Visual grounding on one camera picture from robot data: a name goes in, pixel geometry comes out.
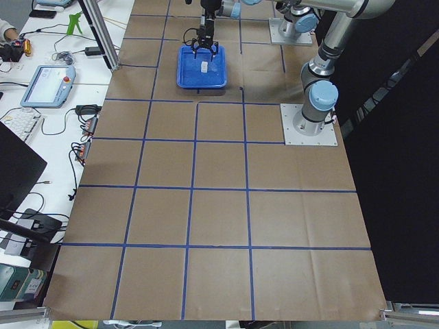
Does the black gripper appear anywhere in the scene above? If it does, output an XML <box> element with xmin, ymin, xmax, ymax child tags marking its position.
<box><xmin>190</xmin><ymin>15</ymin><xmax>220</xmax><ymax>61</ymax></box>

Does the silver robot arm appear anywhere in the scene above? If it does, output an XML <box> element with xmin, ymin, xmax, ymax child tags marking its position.
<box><xmin>182</xmin><ymin>0</ymin><xmax>320</xmax><ymax>58</ymax></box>
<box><xmin>278</xmin><ymin>1</ymin><xmax>394</xmax><ymax>136</ymax></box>

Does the blue plastic tray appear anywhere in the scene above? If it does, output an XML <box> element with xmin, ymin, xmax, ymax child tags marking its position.
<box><xmin>176</xmin><ymin>45</ymin><xmax>228</xmax><ymax>89</ymax></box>

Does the person hand at desk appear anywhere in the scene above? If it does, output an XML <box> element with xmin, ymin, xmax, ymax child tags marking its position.
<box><xmin>3</xmin><ymin>28</ymin><xmax>19</xmax><ymax>42</ymax></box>

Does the wooden chopstick pair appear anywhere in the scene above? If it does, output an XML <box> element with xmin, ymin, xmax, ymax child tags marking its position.
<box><xmin>104</xmin><ymin>17</ymin><xmax>127</xmax><ymax>28</ymax></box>

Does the black power adapter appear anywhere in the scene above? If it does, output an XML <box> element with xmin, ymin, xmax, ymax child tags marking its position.
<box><xmin>84</xmin><ymin>47</ymin><xmax>102</xmax><ymax>57</ymax></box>

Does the blue teach pendant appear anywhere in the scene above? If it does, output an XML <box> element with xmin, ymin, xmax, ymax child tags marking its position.
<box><xmin>20</xmin><ymin>65</ymin><xmax>76</xmax><ymax>108</ymax></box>

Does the brown paper table cover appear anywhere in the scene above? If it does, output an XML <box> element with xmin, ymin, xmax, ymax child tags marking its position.
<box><xmin>45</xmin><ymin>1</ymin><xmax>385</xmax><ymax>321</ymax></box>

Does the black smartphone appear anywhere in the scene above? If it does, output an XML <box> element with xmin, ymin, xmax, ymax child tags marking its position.
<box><xmin>29</xmin><ymin>9</ymin><xmax>57</xmax><ymax>19</ymax></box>

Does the white keyboard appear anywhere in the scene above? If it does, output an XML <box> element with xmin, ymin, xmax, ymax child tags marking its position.
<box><xmin>1</xmin><ymin>108</ymin><xmax>43</xmax><ymax>144</ymax></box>

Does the black monitor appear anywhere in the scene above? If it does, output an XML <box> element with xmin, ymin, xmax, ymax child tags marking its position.
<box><xmin>0</xmin><ymin>123</ymin><xmax>47</xmax><ymax>220</ymax></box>

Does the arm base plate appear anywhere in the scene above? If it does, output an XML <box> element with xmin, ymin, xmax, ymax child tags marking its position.
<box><xmin>268</xmin><ymin>18</ymin><xmax>313</xmax><ymax>46</ymax></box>
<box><xmin>280</xmin><ymin>103</ymin><xmax>338</xmax><ymax>147</ymax></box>

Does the aluminium frame post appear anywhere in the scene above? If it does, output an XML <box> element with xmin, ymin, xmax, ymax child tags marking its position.
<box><xmin>78</xmin><ymin>0</ymin><xmax>120</xmax><ymax>72</ymax></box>

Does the green handled reach grabber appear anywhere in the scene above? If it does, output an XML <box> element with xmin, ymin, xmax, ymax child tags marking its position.
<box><xmin>66</xmin><ymin>12</ymin><xmax>83</xmax><ymax>36</ymax></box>

